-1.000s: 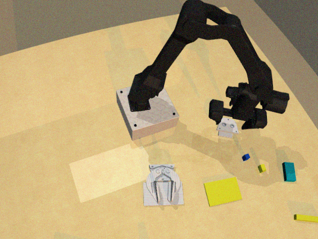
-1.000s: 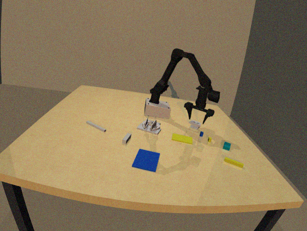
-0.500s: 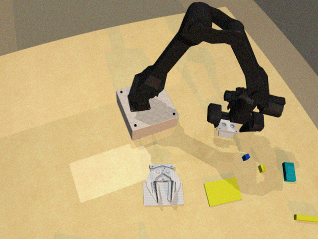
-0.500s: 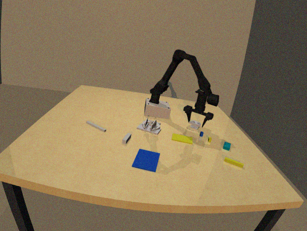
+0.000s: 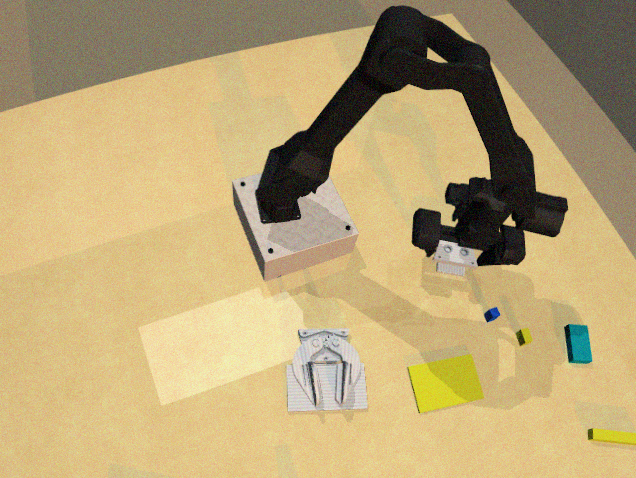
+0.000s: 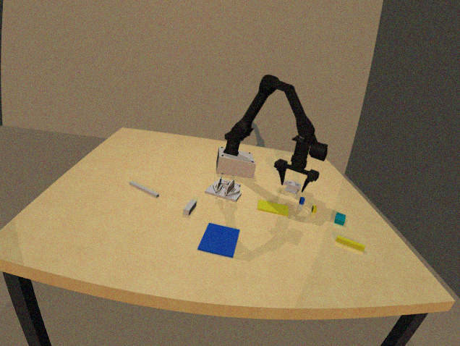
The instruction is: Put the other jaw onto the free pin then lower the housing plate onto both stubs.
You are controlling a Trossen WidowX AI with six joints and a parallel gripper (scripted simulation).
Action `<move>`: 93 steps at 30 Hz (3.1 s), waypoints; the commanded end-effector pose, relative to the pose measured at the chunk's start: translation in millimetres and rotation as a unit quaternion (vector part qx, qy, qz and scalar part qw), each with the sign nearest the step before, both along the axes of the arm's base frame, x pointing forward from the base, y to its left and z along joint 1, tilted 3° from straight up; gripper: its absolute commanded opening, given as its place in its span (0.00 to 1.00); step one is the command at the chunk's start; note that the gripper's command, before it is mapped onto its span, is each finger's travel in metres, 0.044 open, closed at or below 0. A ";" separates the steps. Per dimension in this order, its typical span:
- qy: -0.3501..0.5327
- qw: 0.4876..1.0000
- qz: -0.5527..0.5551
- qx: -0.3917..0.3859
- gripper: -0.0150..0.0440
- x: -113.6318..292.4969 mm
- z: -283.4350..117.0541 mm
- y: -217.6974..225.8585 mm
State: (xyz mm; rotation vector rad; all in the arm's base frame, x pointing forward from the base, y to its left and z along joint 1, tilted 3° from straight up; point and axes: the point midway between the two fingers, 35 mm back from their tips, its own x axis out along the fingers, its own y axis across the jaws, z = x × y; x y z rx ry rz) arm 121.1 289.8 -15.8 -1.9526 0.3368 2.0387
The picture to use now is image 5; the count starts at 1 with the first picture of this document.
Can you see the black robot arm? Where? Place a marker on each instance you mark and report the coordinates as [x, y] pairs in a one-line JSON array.
[[395, 56]]

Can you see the yellow flat rectangular plate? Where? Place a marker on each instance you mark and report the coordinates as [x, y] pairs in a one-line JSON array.
[[445, 382]]

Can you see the yellow flat bar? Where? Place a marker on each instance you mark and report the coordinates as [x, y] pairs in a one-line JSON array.
[[611, 436]]

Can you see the small blue block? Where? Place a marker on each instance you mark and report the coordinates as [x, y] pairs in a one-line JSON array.
[[492, 314]]

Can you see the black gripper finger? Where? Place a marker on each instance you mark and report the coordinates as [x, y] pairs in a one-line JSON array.
[[490, 257], [429, 252]]

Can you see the teal rectangular block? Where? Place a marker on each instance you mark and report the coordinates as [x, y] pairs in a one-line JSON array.
[[578, 344]]

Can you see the small yellow block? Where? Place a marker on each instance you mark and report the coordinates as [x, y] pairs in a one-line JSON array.
[[524, 336]]

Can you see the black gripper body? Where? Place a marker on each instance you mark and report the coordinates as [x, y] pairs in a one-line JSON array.
[[427, 230]]

